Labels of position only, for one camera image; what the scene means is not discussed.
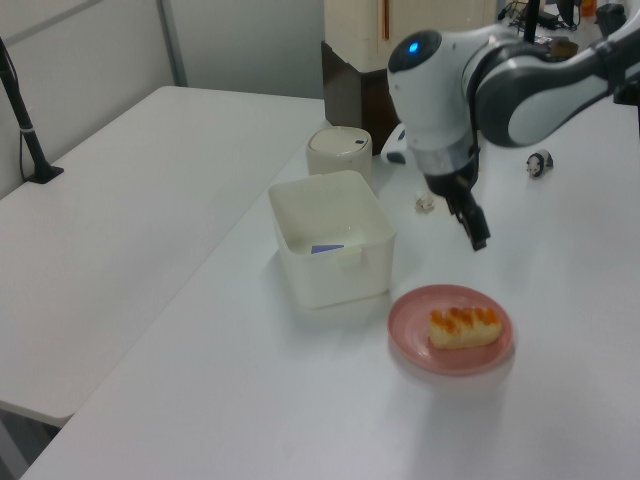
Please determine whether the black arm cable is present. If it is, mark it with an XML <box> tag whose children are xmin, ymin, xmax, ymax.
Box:
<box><xmin>462</xmin><ymin>59</ymin><xmax>484</xmax><ymax>190</ymax></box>

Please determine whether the panda figurine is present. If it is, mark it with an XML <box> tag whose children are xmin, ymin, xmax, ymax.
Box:
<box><xmin>524</xmin><ymin>149</ymin><xmax>555</xmax><ymax>180</ymax></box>

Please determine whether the cream plastic cabinet box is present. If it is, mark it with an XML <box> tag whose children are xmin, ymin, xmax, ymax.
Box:
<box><xmin>323</xmin><ymin>0</ymin><xmax>494</xmax><ymax>72</ymax></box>

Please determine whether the pink round plate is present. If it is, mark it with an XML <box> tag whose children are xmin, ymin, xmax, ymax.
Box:
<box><xmin>387</xmin><ymin>283</ymin><xmax>516</xmax><ymax>377</ymax></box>

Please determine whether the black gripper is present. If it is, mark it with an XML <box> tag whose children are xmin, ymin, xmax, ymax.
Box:
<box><xmin>424</xmin><ymin>167</ymin><xmax>491</xmax><ymax>252</ymax></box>

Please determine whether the white square plastic bin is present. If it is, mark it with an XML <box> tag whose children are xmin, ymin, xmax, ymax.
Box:
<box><xmin>267</xmin><ymin>169</ymin><xmax>397</xmax><ymax>309</ymax></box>

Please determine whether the black background pole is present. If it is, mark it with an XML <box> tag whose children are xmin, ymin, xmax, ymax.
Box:
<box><xmin>523</xmin><ymin>0</ymin><xmax>542</xmax><ymax>45</ymax></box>

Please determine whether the black camera stand pole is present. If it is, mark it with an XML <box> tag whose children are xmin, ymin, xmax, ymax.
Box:
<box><xmin>0</xmin><ymin>37</ymin><xmax>65</xmax><ymax>185</ymax></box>

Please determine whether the cream mini trash can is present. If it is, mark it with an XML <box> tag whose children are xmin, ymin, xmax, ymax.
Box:
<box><xmin>305</xmin><ymin>126</ymin><xmax>375</xmax><ymax>186</ymax></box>

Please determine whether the bread with orange glaze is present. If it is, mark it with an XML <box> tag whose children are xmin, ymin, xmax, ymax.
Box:
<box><xmin>428</xmin><ymin>305</ymin><xmax>503</xmax><ymax>350</ymax></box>

